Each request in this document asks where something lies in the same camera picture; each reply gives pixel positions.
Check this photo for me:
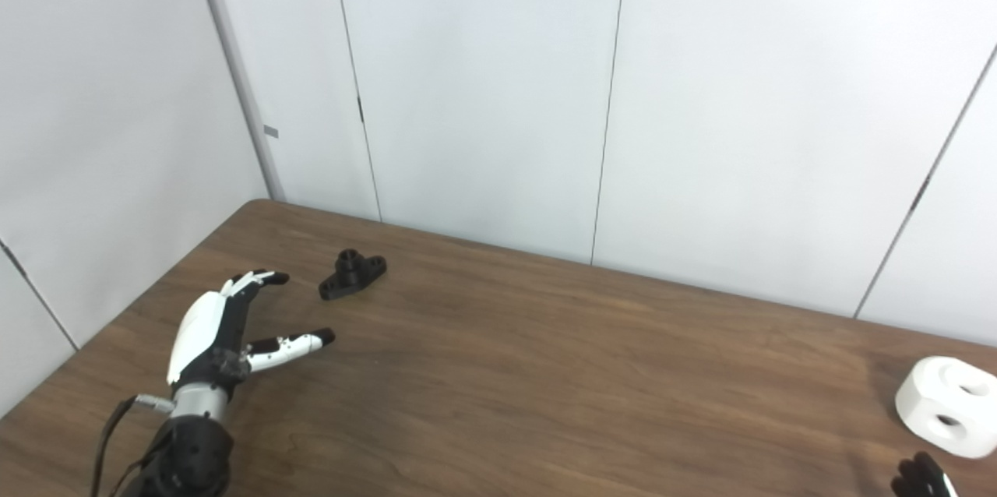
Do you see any white and black right hand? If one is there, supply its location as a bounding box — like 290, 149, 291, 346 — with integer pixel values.
891, 452, 960, 497

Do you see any white and black left hand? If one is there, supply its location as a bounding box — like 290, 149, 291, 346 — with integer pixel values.
167, 270, 336, 397

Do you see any round white piece with holes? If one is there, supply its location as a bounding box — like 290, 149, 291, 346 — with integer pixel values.
895, 356, 997, 459

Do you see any black flanged holder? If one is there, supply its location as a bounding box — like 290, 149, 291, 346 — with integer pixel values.
318, 249, 388, 301

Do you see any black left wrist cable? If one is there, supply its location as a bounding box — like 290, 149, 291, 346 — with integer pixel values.
91, 394, 177, 497

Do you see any grey wall corner strip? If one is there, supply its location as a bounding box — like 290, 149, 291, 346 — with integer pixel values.
187, 0, 286, 203

